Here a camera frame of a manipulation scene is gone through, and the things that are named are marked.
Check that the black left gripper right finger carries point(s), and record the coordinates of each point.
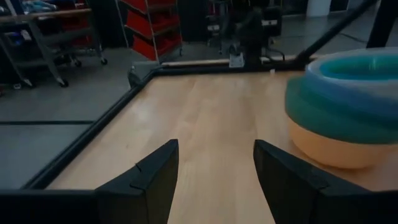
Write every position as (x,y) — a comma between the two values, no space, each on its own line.
(298,193)

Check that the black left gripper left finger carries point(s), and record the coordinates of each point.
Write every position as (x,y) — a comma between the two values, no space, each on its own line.
(146,186)

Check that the peach plastic bowl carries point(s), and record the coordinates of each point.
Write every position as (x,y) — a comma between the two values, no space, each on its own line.
(335,152)

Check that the green plastic bowl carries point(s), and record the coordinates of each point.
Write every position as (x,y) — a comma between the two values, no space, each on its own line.
(326,121)

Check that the blue-grey plastic bowl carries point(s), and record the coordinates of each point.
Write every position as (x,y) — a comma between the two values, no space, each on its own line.
(342,98)

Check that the white plastic bowl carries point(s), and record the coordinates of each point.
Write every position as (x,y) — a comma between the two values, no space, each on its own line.
(314,70)

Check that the teal plastic bowl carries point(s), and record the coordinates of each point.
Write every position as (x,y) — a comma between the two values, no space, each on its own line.
(360,67)

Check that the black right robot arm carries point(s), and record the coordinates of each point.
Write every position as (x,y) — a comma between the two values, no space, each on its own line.
(253,34)

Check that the shelf with red bins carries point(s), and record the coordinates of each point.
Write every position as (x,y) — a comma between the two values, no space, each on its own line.
(152,28)

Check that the black office chair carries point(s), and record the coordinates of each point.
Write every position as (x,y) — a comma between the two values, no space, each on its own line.
(273,21)

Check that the metal wheeled cart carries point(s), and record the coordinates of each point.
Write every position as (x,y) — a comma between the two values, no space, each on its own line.
(43,40)

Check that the white pillar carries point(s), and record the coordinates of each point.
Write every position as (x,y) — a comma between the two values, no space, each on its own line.
(318,7)

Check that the black table edge rail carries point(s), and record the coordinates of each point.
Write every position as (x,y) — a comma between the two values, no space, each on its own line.
(102,115)

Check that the grey mounting bracket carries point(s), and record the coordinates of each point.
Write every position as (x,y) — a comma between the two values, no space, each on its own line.
(236,60)

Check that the black diagonal frame strut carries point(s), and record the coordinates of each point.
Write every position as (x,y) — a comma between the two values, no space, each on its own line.
(329,32)

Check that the black frame post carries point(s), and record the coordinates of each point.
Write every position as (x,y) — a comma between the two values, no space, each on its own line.
(384,21)

